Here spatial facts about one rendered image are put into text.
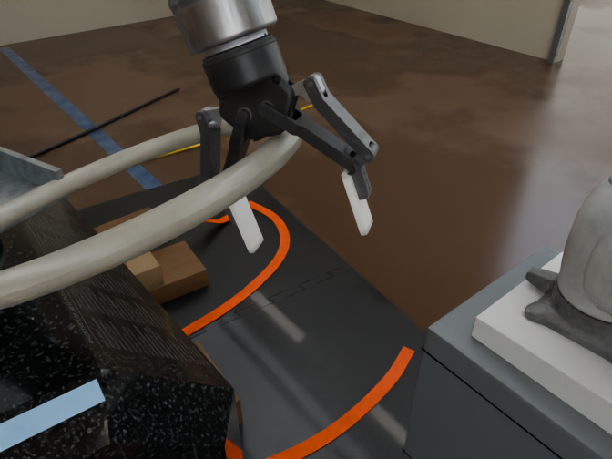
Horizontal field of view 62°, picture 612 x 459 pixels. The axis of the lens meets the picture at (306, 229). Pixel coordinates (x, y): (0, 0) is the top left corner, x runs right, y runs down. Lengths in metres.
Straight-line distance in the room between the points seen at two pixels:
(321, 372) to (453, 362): 0.97
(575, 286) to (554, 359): 0.12
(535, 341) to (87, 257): 0.72
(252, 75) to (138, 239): 0.18
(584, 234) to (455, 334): 0.28
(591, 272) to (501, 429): 0.32
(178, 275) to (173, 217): 1.75
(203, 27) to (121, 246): 0.20
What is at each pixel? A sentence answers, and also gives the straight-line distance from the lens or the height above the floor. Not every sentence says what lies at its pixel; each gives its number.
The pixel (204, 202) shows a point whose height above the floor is 1.26.
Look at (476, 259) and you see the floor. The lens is 2.49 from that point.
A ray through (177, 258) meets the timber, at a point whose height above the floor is 0.11.
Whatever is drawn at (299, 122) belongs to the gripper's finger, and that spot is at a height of 1.29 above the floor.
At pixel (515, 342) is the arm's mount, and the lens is 0.93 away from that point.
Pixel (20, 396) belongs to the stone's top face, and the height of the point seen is 0.80.
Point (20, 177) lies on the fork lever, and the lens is 0.98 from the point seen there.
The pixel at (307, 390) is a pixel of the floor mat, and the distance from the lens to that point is 1.85.
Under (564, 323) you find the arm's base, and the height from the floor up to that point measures 0.87.
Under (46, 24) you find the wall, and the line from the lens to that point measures 6.23.
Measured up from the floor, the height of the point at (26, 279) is 1.23.
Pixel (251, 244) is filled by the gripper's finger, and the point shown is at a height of 1.14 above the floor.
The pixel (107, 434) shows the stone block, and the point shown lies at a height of 0.73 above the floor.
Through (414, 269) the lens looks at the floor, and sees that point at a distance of 2.36.
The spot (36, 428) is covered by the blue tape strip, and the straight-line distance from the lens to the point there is 0.95.
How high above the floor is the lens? 1.49
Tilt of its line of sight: 36 degrees down
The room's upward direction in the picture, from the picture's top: straight up
